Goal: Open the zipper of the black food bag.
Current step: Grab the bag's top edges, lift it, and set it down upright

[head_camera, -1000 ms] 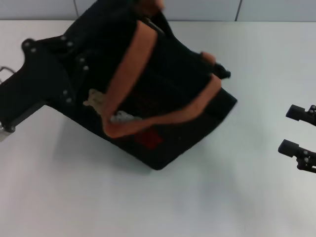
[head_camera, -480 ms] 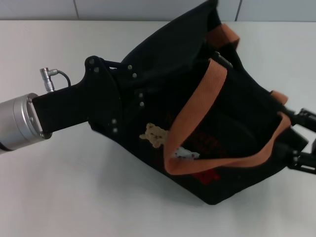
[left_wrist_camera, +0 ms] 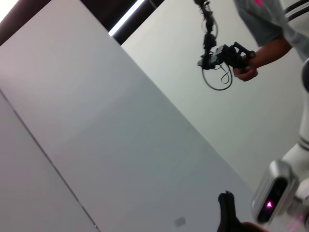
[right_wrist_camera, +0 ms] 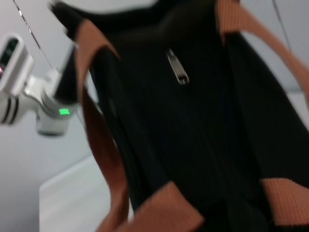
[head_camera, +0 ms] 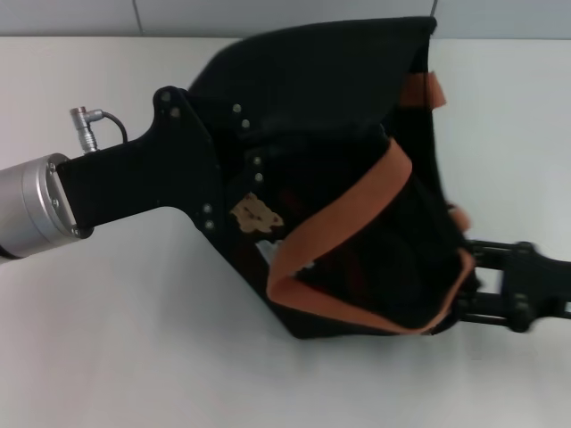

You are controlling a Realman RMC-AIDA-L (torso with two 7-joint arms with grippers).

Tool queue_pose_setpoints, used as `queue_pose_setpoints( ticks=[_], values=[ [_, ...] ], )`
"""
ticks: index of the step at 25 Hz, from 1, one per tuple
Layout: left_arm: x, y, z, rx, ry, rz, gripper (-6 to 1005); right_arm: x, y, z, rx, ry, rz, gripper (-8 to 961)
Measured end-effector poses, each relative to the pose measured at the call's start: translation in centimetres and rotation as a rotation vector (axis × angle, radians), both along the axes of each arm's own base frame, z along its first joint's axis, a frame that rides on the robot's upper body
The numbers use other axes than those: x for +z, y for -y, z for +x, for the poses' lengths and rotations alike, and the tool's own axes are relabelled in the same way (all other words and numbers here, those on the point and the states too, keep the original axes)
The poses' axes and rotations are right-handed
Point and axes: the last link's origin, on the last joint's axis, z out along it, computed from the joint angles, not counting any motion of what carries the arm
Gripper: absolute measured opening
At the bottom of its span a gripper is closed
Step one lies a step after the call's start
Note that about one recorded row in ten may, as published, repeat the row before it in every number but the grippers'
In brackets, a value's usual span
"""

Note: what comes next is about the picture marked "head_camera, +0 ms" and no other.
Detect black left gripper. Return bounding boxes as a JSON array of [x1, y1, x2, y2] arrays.
[[56, 85, 280, 237]]

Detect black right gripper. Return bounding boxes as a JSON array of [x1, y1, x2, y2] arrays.
[[453, 239, 571, 334]]

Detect black food bag orange straps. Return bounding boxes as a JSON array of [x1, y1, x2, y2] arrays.
[[186, 15, 475, 343]]

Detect left gripper cable with connector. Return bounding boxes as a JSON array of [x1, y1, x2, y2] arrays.
[[69, 106, 129, 153]]

